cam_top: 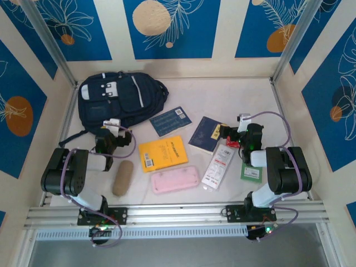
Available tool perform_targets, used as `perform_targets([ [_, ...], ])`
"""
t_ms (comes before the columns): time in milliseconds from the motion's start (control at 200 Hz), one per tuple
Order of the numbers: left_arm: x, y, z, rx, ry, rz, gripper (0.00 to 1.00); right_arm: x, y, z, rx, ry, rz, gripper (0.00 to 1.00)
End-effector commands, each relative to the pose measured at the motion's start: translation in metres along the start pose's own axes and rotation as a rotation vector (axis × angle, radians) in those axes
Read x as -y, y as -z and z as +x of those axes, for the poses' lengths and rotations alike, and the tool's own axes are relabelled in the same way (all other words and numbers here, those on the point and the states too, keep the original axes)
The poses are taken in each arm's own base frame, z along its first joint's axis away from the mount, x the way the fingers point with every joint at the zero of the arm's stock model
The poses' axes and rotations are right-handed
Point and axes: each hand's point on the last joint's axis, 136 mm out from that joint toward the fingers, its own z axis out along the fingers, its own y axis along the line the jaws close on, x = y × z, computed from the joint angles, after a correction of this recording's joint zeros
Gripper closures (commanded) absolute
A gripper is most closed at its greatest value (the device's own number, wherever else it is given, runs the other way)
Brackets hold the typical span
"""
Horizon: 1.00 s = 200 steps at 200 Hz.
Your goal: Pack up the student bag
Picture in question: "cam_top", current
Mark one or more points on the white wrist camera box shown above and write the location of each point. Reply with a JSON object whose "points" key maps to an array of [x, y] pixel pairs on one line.
{"points": [[244, 121], [112, 125]]}

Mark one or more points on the white blister pack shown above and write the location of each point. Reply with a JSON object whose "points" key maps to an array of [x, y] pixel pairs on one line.
{"points": [[218, 167]]}

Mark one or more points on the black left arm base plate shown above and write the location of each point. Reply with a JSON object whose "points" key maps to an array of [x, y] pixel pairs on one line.
{"points": [[119, 215]]}

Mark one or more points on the navy book yellow label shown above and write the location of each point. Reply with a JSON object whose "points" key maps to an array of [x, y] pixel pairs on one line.
{"points": [[201, 135]]}

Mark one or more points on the navy blue backpack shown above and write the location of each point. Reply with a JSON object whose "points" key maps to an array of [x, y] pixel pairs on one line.
{"points": [[111, 97]]}

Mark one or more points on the pink pencil case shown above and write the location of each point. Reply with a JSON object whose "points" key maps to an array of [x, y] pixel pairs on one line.
{"points": [[175, 180]]}

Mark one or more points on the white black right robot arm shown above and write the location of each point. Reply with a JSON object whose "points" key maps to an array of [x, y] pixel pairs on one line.
{"points": [[289, 172]]}

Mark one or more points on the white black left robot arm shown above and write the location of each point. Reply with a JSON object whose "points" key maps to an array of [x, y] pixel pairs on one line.
{"points": [[64, 172]]}

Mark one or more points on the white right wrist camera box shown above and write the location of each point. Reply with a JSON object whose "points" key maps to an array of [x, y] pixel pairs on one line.
{"points": [[244, 121]]}

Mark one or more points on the aluminium side rail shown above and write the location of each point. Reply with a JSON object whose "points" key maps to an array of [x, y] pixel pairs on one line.
{"points": [[66, 119], [280, 105]]}

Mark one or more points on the long aluminium mounting rail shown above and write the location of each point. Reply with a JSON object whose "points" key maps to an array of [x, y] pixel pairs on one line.
{"points": [[178, 214]]}

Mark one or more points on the blue book white text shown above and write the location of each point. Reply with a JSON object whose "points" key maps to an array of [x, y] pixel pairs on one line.
{"points": [[171, 121]]}

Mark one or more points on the green card packet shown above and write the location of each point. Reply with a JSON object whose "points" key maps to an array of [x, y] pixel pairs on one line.
{"points": [[250, 173]]}

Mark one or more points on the tan fabric pencil pouch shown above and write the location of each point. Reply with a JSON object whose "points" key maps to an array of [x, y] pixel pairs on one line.
{"points": [[123, 178]]}

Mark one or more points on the aluminium frame post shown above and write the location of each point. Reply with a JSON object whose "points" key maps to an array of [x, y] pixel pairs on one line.
{"points": [[292, 41], [25, 250], [53, 50], [328, 247]]}

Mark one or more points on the red packet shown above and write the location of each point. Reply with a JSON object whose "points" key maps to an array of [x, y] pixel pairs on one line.
{"points": [[231, 143]]}

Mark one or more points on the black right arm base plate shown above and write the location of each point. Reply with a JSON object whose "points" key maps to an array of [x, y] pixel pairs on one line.
{"points": [[233, 212]]}

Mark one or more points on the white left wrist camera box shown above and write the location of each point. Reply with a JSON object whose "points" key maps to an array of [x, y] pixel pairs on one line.
{"points": [[112, 125]]}

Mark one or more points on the black controller board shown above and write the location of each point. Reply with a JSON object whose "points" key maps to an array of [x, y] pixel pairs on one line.
{"points": [[100, 235], [258, 233]]}

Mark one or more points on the grey metal panel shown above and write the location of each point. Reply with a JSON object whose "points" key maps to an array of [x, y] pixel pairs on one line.
{"points": [[178, 253]]}

